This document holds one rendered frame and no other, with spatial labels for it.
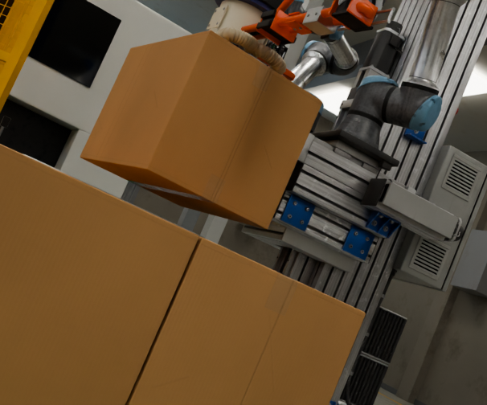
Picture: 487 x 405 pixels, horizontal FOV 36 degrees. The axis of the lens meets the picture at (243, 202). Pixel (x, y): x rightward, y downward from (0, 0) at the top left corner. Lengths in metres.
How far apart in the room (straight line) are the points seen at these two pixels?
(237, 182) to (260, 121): 0.18
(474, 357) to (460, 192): 7.82
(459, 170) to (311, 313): 1.33
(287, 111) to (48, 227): 1.00
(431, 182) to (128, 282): 1.55
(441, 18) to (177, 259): 1.31
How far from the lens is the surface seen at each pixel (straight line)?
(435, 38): 2.33
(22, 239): 1.23
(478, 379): 10.23
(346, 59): 3.03
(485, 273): 10.35
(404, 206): 2.23
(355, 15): 1.79
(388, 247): 2.58
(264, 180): 2.04
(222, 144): 1.97
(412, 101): 2.29
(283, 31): 2.08
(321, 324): 1.46
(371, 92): 2.34
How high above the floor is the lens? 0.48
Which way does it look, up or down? 6 degrees up
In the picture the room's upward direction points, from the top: 24 degrees clockwise
